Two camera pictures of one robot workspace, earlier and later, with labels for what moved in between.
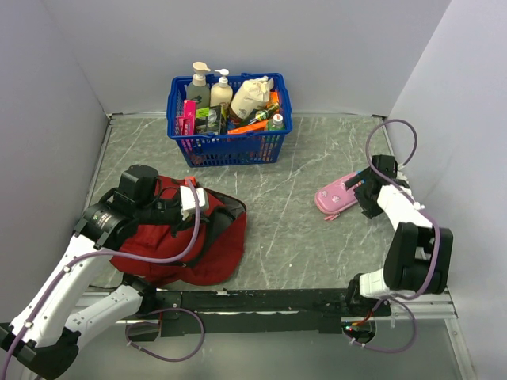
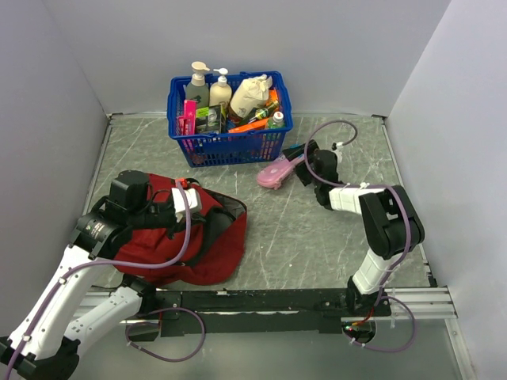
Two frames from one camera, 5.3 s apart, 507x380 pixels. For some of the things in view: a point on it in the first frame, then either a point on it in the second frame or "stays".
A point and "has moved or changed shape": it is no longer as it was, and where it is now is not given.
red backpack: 221,247 stays
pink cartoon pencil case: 332,199 has moved or changed shape
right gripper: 369,207 to 309,149
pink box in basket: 186,123 stays
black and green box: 208,120 stays
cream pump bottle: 221,92 stays
